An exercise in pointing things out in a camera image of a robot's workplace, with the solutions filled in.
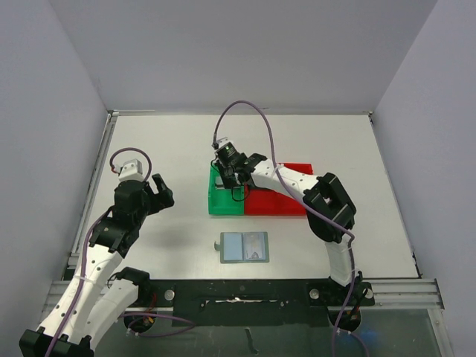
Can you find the green leather card holder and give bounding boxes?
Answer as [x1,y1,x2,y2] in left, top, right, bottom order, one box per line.
[214,231,270,264]

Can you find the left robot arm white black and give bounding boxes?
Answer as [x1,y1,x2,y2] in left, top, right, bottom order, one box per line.
[19,174,174,356]

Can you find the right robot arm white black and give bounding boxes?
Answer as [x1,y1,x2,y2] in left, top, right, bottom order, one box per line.
[212,139,358,304]

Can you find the green plastic bin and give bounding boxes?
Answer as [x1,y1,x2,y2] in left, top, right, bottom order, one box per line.
[208,162,245,216]

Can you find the red bin middle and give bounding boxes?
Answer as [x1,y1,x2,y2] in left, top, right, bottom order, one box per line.
[244,187,283,216]

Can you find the red bin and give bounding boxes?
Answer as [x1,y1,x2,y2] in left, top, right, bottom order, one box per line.
[274,162,313,216]
[244,187,283,216]

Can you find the red bin right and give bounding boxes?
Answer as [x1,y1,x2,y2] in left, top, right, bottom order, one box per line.
[274,162,313,216]

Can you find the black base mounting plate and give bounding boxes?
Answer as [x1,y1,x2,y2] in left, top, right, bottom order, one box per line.
[132,278,375,327]

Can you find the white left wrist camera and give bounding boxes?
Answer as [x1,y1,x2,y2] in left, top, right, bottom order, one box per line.
[118,159,144,182]

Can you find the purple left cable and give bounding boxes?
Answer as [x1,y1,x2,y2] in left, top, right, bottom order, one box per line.
[42,147,152,357]

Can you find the purple cable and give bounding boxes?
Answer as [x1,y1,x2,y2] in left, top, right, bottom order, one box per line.
[42,147,152,357]
[210,100,358,335]

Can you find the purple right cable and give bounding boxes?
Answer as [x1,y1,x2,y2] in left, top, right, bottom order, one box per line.
[210,100,358,335]

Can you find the aluminium frame rail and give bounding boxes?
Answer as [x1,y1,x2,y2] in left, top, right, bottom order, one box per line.
[40,278,445,320]

